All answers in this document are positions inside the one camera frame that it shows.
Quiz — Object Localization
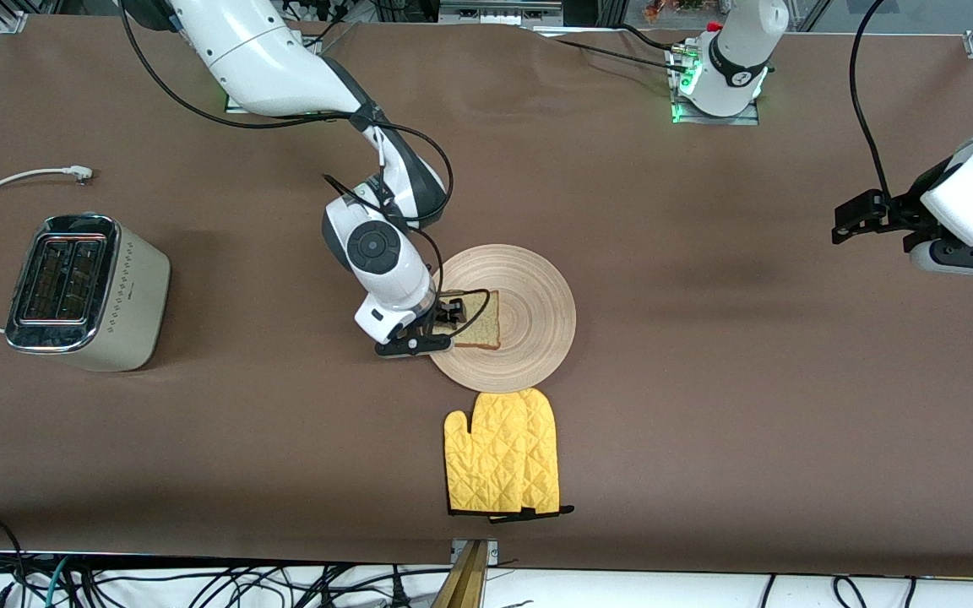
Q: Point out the long black table cable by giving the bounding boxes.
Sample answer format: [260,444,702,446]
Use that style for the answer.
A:
[537,34,690,75]

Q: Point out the white toaster power cord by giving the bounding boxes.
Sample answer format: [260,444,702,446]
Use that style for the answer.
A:
[0,166,95,334]

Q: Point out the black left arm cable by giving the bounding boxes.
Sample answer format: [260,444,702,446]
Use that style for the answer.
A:
[849,0,891,208]

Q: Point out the small steel bracket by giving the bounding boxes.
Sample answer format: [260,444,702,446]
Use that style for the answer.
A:
[451,539,500,565]

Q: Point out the yellow quilted oven mitt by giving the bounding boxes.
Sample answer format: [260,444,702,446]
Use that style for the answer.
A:
[491,387,576,524]
[443,388,538,518]

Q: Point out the orange leafy object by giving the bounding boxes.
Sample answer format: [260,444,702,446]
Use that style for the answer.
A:
[643,0,707,24]

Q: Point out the brown table cover sheet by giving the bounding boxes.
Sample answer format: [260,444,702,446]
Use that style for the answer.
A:
[0,15,973,579]

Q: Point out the teal cable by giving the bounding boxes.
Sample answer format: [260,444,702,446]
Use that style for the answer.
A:
[43,556,72,608]

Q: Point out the round wooden plate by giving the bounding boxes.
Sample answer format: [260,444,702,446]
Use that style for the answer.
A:
[429,244,577,394]

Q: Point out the slice of brown bread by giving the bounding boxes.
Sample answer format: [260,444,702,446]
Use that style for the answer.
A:
[450,290,502,350]

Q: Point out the thin black cable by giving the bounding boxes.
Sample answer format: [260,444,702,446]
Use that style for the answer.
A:
[313,7,362,58]

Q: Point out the grey metal frame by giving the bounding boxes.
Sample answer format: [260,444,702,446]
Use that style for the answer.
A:
[438,0,565,26]

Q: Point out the short black table cable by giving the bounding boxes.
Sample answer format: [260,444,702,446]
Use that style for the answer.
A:
[613,24,683,53]

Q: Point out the cream and chrome toaster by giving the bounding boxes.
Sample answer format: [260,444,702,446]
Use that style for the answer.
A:
[5,214,171,373]

